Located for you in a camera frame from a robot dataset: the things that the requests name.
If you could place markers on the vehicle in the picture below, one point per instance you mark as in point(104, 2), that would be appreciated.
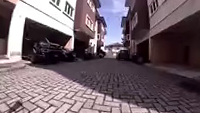
point(101, 53)
point(137, 58)

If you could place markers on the pale house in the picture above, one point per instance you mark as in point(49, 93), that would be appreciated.
point(113, 48)

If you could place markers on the dark car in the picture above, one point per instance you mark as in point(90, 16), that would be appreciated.
point(123, 54)

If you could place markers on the grey brick paved road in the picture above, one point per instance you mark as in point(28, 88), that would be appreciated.
point(99, 89)

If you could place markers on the red-brown building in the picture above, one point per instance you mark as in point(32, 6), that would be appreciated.
point(84, 11)

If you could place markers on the black car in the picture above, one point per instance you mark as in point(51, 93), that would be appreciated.
point(48, 51)

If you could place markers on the dark brown building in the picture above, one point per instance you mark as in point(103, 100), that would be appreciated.
point(137, 18)

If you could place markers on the pale concrete pavement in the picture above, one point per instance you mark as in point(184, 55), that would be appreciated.
point(177, 71)
point(4, 63)

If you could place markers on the white building with garage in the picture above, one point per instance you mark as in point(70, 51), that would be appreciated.
point(37, 5)

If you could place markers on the beige building with carport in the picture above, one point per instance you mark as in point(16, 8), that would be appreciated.
point(177, 17)

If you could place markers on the pink building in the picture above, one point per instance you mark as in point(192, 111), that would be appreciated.
point(0, 23)

